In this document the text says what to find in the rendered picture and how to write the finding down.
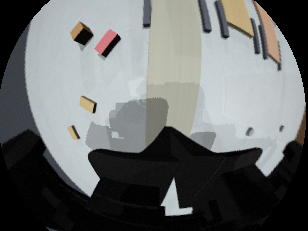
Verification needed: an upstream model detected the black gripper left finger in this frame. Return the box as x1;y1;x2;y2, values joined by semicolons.
88;127;179;207

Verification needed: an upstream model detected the pink rectangular block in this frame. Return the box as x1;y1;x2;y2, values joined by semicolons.
94;29;121;57

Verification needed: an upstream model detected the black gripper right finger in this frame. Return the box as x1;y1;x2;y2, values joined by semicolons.
169;126;263;209

